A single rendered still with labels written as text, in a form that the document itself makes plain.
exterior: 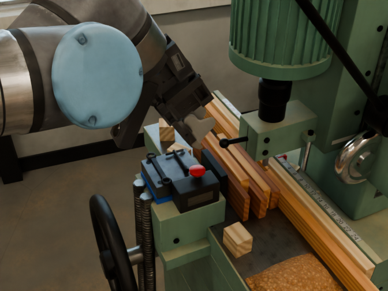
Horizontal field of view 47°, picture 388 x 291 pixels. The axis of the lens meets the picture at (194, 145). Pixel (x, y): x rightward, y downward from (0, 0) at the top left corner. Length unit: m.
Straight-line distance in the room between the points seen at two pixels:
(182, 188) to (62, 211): 1.48
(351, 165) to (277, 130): 0.15
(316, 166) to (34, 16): 0.78
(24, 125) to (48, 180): 2.04
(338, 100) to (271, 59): 0.18
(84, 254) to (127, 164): 0.61
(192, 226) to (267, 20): 0.40
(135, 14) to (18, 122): 0.25
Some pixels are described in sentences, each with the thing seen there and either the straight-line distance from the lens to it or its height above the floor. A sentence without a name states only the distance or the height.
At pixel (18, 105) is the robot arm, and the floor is 1.37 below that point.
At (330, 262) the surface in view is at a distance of 0.84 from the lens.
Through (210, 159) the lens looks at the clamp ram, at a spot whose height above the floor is 1.00.
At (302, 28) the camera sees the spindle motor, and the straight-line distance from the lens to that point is 0.70.
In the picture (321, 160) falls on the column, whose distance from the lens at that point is 1.10.
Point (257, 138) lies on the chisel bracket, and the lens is 0.84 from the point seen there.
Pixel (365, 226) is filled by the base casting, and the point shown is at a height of 0.80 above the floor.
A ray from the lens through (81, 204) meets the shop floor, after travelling 2.25.
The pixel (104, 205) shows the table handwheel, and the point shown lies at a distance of 0.86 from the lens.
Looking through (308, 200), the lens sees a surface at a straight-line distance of 0.89.
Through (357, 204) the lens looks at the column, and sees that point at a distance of 1.05.
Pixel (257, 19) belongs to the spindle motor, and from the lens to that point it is 0.70.
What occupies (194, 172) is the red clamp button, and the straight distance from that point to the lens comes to 0.80.
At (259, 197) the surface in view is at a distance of 0.87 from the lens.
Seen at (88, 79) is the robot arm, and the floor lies 1.37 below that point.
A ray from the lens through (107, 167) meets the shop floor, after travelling 2.43.
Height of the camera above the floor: 1.56
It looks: 38 degrees down
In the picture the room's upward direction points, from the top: straight up
